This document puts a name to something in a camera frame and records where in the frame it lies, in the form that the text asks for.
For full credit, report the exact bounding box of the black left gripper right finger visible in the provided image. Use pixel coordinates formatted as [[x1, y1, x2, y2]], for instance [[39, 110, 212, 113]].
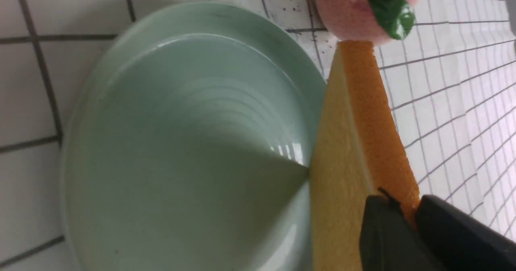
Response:
[[415, 194, 516, 271]]

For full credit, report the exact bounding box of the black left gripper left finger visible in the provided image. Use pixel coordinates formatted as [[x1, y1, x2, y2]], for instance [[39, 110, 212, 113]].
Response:
[[359, 187, 444, 271]]

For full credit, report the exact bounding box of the pink toy peach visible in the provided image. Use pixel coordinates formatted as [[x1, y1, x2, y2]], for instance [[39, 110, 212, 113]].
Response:
[[315, 0, 419, 45]]

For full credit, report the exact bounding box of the light green plate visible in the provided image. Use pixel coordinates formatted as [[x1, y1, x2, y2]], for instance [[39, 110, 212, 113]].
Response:
[[61, 1, 326, 271]]

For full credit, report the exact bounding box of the white grid tablecloth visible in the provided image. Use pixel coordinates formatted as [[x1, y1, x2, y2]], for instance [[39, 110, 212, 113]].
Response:
[[0, 0, 515, 271]]

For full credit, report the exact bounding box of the toasted bread slice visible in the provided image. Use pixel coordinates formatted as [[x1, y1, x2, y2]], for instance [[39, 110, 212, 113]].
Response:
[[309, 41, 420, 271]]

